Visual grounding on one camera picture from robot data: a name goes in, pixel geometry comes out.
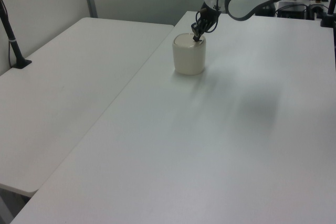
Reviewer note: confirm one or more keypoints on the cream trash bin with lid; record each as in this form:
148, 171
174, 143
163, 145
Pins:
189, 56

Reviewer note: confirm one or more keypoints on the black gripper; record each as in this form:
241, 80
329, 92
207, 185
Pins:
207, 19

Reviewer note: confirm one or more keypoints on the black electronics box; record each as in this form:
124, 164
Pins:
291, 11

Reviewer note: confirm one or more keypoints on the black camera stand pole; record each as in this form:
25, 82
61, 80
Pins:
13, 43

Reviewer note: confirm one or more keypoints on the black clamped stand pole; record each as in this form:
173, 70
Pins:
329, 11

